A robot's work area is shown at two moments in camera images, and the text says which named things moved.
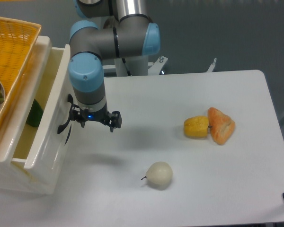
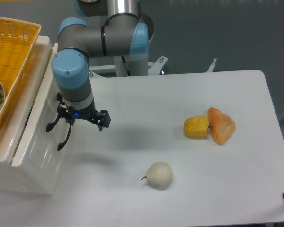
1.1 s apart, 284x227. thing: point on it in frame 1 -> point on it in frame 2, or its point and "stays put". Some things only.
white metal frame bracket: x=210 y=68 stays put
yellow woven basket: x=12 y=42 stays put
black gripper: x=81 y=115 -> x=90 y=113
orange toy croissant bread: x=221 y=126 stays put
